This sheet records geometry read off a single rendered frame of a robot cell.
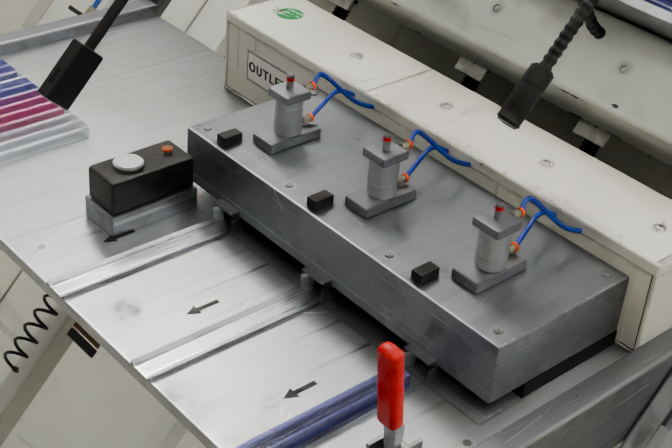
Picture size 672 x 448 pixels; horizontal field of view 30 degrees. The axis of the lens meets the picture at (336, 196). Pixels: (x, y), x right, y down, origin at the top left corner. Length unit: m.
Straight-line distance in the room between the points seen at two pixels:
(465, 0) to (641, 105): 0.19
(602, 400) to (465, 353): 0.10
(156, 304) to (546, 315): 0.28
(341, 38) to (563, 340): 0.39
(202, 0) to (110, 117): 2.32
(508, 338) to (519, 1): 0.34
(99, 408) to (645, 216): 2.37
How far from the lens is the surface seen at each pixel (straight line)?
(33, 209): 1.02
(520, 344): 0.82
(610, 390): 0.87
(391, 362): 0.71
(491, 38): 1.04
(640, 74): 0.98
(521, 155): 0.97
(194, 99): 1.18
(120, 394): 3.14
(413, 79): 1.06
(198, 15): 3.44
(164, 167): 0.98
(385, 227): 0.90
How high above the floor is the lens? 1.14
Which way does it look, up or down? level
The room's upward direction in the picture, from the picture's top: 34 degrees clockwise
